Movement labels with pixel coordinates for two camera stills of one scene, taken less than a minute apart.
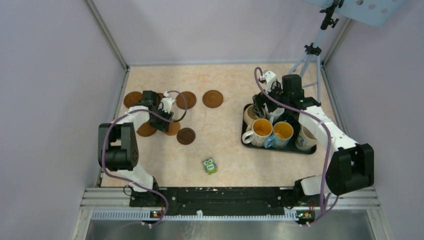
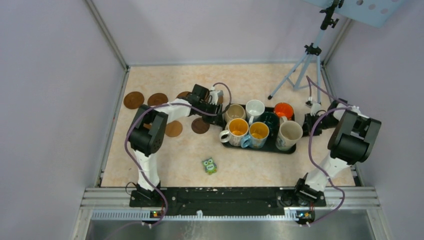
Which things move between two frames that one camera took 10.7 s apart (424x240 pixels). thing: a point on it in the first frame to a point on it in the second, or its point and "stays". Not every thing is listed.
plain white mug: [273, 115] to [254, 107]
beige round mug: [249, 117] to [235, 111]
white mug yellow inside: [262, 128] to [237, 128]
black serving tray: [291, 149] to [271, 149]
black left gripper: [163, 126] to [216, 120]
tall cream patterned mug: [306, 139] to [289, 133]
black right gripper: [261, 99] to [308, 126]
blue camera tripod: [314, 49] stays
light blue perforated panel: [379, 13] stays
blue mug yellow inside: [283, 132] to [257, 138]
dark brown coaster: [186, 136] to [199, 126]
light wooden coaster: [174, 127] stays
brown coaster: [132, 98] stays
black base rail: [220, 199] stays
